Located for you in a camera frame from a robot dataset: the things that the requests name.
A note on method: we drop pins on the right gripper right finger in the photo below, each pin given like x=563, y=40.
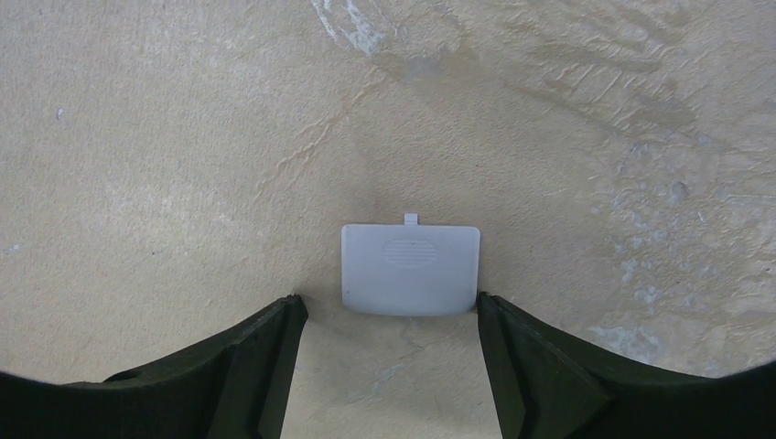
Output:
x=547, y=383

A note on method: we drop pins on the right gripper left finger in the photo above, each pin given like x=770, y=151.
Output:
x=234, y=384

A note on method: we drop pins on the white battery cover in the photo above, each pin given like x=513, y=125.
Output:
x=409, y=269

